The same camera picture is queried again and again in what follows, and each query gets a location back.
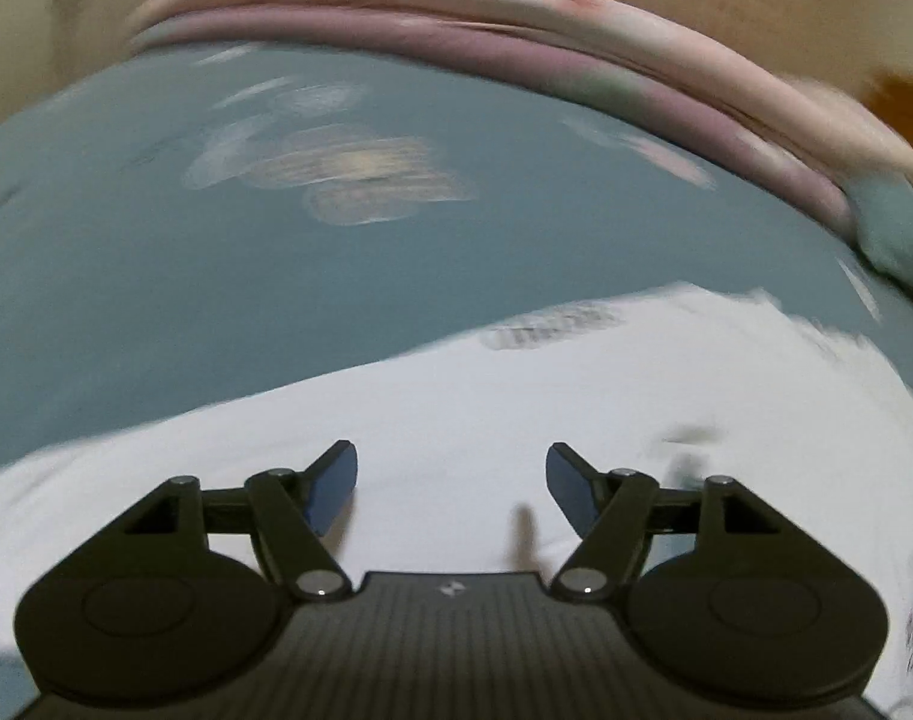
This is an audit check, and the pink floral quilt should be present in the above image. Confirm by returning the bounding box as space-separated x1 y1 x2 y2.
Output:
127 0 913 181

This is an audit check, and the wooden headboard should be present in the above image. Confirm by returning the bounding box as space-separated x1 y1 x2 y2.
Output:
869 71 913 166

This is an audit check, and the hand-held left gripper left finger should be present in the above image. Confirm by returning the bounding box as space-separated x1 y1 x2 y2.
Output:
59 440 360 601

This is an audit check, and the white long-sleeve printed shirt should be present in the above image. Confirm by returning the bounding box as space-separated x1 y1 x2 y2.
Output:
0 281 913 720

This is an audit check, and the teal pillow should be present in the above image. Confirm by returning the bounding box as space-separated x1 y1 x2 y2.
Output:
846 169 913 293

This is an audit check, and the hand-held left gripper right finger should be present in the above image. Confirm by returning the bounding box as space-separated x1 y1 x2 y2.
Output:
546 442 851 602

